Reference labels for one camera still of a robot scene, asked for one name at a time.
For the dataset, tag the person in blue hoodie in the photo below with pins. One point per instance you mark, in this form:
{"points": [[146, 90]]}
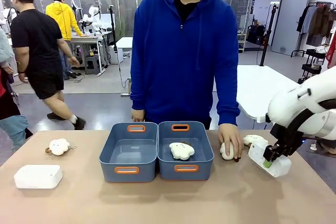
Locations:
{"points": [[181, 58]]}

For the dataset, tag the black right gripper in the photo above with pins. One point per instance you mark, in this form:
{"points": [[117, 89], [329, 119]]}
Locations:
{"points": [[282, 149]]}

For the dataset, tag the grey step stool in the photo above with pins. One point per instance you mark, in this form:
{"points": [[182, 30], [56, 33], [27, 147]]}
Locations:
{"points": [[92, 64]]}

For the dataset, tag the person's right hand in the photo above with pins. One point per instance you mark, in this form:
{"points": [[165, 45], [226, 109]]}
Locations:
{"points": [[137, 115]]}

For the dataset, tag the black tripod stand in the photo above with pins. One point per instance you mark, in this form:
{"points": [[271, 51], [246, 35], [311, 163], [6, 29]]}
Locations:
{"points": [[267, 35]]}

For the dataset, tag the man in black shirt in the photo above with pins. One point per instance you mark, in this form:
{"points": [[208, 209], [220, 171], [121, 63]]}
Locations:
{"points": [[39, 51]]}

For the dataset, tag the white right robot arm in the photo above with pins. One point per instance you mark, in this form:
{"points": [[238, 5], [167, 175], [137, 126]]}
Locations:
{"points": [[294, 103]]}

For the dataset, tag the clothes rack with garments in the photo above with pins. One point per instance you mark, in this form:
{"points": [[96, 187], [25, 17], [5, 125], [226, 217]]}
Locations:
{"points": [[316, 24]]}

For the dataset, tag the black utility cart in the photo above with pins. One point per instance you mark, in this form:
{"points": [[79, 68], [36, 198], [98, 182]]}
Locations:
{"points": [[313, 64]]}

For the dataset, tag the white background desk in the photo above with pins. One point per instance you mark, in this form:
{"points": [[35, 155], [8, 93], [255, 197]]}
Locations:
{"points": [[86, 41]]}

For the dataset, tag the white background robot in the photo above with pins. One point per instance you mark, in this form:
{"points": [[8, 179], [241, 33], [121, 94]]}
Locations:
{"points": [[93, 16]]}

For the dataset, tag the person's left hand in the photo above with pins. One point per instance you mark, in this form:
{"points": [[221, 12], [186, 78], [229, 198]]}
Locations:
{"points": [[231, 136]]}

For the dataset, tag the man in yellow hoodie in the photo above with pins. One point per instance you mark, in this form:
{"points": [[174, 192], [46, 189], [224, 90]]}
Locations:
{"points": [[63, 22]]}

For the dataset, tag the white background table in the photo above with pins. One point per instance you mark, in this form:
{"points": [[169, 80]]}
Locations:
{"points": [[260, 90]]}

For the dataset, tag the person in light blue jeans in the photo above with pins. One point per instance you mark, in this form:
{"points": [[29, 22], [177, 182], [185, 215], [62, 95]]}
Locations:
{"points": [[10, 119]]}

